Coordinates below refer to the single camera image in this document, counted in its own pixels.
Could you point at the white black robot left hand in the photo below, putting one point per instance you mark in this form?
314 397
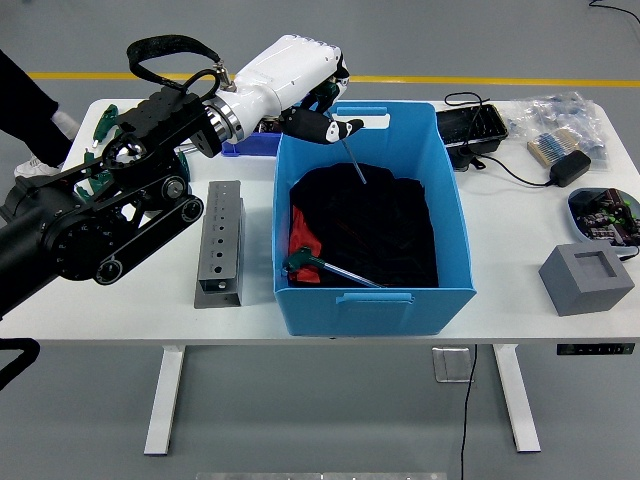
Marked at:
285 70

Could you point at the grey metal tool stand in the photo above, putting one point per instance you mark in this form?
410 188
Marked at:
220 250

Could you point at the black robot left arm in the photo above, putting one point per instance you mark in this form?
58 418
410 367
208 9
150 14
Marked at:
100 235

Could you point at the large light blue box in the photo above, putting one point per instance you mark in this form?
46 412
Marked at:
375 315

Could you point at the brown circuit board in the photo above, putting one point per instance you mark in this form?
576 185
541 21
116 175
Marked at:
272 127

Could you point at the small dark blue bin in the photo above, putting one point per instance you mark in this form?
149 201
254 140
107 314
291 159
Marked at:
260 145

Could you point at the red cloth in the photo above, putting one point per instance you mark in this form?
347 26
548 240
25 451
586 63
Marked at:
302 230

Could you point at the black cloth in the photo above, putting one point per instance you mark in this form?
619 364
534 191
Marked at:
370 225

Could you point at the black plastic tray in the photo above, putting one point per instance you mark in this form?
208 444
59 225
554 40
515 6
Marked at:
470 127

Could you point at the person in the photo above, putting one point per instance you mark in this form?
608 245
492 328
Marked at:
30 115

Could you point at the clear bag of parts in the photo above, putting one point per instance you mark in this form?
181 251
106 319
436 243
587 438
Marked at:
555 112

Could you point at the resistor tape bundle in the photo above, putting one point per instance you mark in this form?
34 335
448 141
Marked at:
552 146

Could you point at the black power adapter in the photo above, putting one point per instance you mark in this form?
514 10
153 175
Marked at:
570 169

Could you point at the light blue dish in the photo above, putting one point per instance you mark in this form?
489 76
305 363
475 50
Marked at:
575 225

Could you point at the metal floor plate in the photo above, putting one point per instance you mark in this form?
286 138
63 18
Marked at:
450 365

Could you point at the white table leg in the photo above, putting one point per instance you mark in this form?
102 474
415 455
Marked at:
517 400
165 400

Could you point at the grey block with square recess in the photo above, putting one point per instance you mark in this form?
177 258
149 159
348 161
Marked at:
575 295

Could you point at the black table control panel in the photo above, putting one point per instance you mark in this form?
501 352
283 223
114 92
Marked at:
595 349

